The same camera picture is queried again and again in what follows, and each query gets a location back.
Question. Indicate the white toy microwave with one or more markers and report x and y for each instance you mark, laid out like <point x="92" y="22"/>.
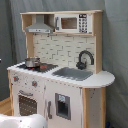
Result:
<point x="73" y="23"/>

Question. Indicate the grey toy sink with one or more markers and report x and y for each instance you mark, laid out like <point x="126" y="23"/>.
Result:
<point x="73" y="74"/>

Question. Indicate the white oven door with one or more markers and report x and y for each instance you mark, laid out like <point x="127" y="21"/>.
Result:
<point x="27" y="102"/>

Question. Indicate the right red stove knob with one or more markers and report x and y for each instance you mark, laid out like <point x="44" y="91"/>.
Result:
<point x="34" y="83"/>

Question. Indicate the silver metal pot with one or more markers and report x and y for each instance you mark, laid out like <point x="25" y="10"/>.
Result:
<point x="32" y="62"/>

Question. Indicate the black toy faucet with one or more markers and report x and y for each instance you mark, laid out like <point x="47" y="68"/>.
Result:
<point x="82" y="64"/>

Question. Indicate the wooden toy kitchen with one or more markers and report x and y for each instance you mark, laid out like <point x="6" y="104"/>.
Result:
<point x="63" y="49"/>

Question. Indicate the left red stove knob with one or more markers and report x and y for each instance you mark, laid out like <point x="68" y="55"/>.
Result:
<point x="16" y="78"/>

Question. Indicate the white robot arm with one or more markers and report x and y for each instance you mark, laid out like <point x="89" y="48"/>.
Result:
<point x="31" y="121"/>

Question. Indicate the red stove knob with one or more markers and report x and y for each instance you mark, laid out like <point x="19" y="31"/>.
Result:
<point x="16" y="78"/>
<point x="34" y="83"/>

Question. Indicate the black toy stovetop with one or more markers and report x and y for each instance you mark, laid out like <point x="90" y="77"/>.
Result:
<point x="43" y="67"/>

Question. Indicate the grey range hood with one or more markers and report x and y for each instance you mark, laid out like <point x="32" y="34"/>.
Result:
<point x="39" y="26"/>

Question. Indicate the white cabinet door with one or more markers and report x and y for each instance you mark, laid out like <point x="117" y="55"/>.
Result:
<point x="63" y="106"/>

